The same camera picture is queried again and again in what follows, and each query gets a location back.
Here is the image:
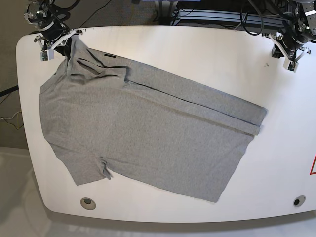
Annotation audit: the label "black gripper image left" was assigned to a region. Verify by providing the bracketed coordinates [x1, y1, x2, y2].
[40, 23, 72, 59]

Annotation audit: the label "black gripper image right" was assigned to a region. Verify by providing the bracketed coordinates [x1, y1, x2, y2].
[271, 33, 306, 58]

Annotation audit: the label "grey T-shirt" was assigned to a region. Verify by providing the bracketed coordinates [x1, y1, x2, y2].
[39, 38, 267, 203]

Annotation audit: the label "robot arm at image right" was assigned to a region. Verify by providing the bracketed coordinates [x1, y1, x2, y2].
[267, 0, 316, 61]

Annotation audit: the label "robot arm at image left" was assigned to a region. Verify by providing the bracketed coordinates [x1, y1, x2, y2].
[24, 0, 76, 61]

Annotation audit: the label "red triangle sticker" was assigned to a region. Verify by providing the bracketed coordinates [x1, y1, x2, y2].
[310, 156, 316, 175]

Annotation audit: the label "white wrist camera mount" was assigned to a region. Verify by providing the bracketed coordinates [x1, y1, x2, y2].
[261, 33, 311, 73]
[34, 29, 83, 61]

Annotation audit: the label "black looped cable right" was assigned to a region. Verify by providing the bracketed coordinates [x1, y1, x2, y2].
[240, 4, 265, 35]

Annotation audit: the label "white and yellow floor cables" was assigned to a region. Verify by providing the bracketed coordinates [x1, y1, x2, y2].
[0, 110, 23, 130]

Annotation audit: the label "aluminium extrusion frame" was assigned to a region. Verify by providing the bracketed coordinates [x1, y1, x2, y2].
[171, 9, 283, 31]

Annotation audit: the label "grey table cable grommet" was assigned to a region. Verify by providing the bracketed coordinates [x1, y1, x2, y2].
[293, 195, 306, 207]

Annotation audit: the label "beige table cable grommet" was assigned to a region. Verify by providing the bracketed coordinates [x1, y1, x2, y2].
[80, 197, 96, 210]

